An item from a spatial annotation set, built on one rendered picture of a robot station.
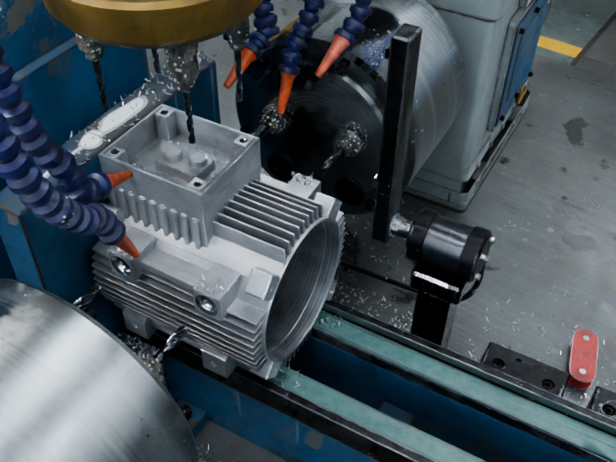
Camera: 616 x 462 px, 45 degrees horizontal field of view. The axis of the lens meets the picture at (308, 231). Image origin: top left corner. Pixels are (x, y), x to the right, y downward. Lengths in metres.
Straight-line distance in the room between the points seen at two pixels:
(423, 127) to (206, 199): 0.31
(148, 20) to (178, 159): 0.21
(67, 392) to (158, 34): 0.26
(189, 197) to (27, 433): 0.26
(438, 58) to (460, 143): 0.21
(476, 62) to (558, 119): 0.43
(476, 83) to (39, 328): 0.69
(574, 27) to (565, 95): 2.08
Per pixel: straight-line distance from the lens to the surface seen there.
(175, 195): 0.69
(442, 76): 0.93
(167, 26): 0.56
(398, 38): 0.69
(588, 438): 0.82
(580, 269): 1.15
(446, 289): 0.83
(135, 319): 0.79
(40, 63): 0.83
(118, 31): 0.57
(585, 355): 1.02
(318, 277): 0.83
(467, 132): 1.10
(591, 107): 1.50
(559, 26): 3.57
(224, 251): 0.71
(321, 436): 0.80
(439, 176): 1.16
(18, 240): 0.72
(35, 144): 0.56
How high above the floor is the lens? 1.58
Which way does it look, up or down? 43 degrees down
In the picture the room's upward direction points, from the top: 1 degrees clockwise
